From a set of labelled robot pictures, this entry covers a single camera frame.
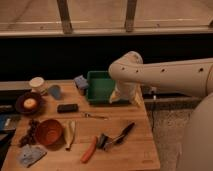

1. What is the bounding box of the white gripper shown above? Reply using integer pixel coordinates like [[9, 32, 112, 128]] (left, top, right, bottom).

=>
[[109, 81, 142, 106]]

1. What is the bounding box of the light blue towel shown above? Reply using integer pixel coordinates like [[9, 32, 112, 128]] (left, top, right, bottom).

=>
[[17, 145, 47, 168]]

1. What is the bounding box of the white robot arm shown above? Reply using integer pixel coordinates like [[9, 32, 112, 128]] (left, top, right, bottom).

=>
[[108, 51, 213, 171]]

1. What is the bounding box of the green plastic tray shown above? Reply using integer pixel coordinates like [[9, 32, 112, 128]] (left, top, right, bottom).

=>
[[86, 71, 115, 105]]

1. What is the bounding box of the metal fork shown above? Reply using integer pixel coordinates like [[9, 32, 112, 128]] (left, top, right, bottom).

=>
[[84, 112, 108, 120]]

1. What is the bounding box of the black binder clip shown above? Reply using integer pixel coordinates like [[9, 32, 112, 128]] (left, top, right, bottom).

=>
[[97, 134, 108, 149]]

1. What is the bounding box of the yellow banana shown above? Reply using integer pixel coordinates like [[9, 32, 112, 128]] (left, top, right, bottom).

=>
[[64, 121, 76, 150]]

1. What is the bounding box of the black rectangular box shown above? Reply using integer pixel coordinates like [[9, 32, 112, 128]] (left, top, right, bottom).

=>
[[57, 104, 78, 113]]

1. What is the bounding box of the blue plastic cup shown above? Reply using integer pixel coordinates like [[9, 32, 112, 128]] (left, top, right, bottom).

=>
[[48, 85, 62, 100]]

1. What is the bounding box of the orange carrot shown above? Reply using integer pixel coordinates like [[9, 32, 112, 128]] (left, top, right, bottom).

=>
[[81, 137, 98, 163]]

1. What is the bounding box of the orange bowl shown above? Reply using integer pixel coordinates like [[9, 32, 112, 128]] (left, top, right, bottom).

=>
[[34, 119, 63, 146]]

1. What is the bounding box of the white ceramic mug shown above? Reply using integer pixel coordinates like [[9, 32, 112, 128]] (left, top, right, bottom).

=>
[[29, 77, 47, 95]]

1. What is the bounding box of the yellow apple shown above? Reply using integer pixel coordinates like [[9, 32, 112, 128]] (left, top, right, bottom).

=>
[[23, 98, 37, 109]]

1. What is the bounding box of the dark brown plate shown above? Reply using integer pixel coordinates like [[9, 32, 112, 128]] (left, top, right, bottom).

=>
[[15, 92, 43, 115]]

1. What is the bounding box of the dark grape bunch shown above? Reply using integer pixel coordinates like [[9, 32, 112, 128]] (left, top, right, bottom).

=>
[[18, 119, 39, 147]]

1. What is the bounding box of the blue book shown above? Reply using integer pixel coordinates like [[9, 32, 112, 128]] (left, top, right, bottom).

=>
[[0, 114, 21, 132]]

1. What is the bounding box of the black handled brush tool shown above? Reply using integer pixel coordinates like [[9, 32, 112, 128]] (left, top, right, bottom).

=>
[[103, 122, 135, 150]]

